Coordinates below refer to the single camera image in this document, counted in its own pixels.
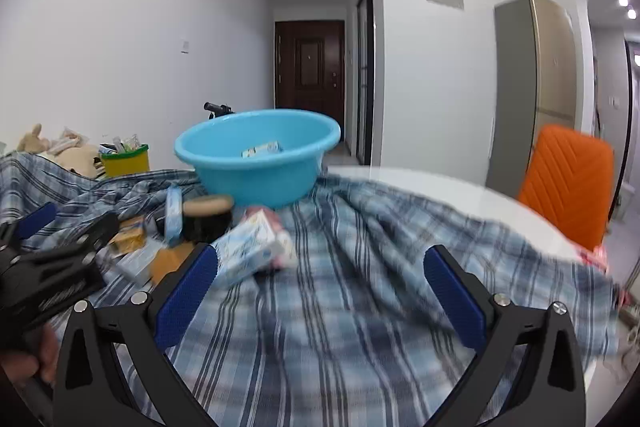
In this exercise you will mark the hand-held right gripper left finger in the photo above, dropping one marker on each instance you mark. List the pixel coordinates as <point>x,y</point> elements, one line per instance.
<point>185,292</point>

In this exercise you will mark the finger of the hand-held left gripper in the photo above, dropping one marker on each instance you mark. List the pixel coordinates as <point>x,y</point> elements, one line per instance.
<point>95,229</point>
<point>37,217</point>

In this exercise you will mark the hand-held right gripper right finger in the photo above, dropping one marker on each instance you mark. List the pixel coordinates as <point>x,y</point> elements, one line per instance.
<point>455,302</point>

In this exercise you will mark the orange translucent soap box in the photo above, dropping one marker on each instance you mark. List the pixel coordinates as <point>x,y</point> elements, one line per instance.
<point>167,264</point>

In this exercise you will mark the grey cardboard box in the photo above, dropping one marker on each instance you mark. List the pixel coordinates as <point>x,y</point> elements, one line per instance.
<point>135,266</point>

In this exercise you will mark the light blue plastic basin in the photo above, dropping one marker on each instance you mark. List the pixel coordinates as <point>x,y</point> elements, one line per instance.
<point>250,182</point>

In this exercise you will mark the person's left hand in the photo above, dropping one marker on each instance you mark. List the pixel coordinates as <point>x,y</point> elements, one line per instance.
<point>47,352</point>

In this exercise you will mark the orange soap box lid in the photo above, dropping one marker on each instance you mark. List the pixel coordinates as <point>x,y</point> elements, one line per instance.
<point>131,241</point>

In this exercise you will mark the black scrunchie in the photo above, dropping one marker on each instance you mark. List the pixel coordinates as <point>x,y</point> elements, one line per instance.
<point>200,229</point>

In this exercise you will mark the yellow bucket with green rim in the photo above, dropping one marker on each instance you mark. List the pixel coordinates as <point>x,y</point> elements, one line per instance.
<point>125,164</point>

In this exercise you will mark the beige rabbit plush toy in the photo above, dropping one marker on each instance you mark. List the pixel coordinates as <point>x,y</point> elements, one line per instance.
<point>32,141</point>

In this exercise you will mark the blue wet wipes packet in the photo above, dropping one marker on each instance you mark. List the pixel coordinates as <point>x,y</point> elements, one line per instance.
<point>174,214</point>

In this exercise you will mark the white plastic packets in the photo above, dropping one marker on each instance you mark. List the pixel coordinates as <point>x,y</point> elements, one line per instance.
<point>70,138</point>

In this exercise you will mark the bundle of small packets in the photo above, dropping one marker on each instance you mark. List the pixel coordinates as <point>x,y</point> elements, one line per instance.
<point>120,144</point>

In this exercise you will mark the round beige sponge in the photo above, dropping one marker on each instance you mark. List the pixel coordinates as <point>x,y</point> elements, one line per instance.
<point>207,206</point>

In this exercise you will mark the blue plaid blanket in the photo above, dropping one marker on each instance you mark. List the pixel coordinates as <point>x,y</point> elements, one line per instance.
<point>350,282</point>

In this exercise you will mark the pink patterned cloth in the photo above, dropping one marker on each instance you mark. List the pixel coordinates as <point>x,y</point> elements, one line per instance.
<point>595,257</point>

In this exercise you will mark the orange chair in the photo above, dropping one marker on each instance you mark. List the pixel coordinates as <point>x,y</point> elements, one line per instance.
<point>565,182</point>

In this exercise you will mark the grey gold refrigerator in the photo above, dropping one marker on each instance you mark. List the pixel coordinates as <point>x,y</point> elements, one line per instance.
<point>515,82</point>

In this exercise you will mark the dark framed sliding door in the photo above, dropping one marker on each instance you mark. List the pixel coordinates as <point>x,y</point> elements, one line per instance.
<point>367,82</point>

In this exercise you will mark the dark brown door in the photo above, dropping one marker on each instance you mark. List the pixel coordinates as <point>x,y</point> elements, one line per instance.
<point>310,72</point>

